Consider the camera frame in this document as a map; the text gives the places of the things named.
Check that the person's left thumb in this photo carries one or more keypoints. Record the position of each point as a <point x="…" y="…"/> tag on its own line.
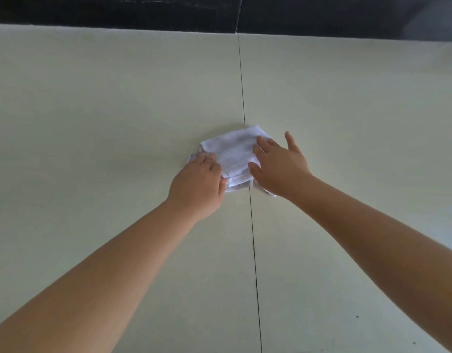
<point x="223" y="186"/>

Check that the person's right thumb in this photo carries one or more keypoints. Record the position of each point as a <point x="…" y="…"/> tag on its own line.
<point x="254" y="170"/>

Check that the person's right forearm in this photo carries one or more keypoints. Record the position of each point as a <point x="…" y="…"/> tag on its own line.
<point x="380" y="246"/>

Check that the person's left forearm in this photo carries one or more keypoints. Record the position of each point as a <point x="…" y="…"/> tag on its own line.
<point x="101" y="275"/>

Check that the person's right hand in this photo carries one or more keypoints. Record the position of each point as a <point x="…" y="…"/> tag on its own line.
<point x="281" y="169"/>

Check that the person's right little finger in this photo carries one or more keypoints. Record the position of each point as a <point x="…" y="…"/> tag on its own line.
<point x="292" y="141"/>

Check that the white cloth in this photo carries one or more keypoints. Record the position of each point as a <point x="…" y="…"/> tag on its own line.
<point x="233" y="150"/>

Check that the person's left hand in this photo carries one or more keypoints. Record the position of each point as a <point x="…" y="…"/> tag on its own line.
<point x="196" y="189"/>

